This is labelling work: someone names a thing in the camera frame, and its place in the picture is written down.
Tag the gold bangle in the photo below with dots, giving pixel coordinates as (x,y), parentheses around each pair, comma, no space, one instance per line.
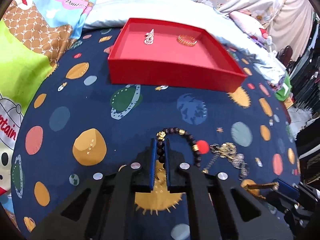
(186,40)

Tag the colourful monkey cartoon quilt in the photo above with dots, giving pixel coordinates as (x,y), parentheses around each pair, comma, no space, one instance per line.
(34,36)

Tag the red jewelry tray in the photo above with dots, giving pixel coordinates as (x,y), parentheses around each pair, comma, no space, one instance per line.
(146,52)

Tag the gold wrist watch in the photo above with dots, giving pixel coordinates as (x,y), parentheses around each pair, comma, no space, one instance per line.
(253,188)

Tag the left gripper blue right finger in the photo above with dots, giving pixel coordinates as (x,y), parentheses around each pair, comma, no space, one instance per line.
(167,161)

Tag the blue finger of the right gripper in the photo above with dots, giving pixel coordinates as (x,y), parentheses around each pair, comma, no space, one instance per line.
(287,189)

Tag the green plastic item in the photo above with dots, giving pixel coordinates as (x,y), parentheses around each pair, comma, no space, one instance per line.
(284,90)

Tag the pink white plush toy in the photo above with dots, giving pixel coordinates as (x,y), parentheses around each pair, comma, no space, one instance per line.
(249,25)

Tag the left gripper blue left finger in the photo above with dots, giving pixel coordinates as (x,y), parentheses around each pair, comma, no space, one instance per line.
(153,150)

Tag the light blue blanket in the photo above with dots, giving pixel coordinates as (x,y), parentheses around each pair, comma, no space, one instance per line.
(115,13)

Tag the navy planet print bedsheet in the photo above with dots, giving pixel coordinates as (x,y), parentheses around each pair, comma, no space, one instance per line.
(81,127)

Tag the dark bead bracelet gold charms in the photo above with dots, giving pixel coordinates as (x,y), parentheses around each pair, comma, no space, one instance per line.
(182,139)

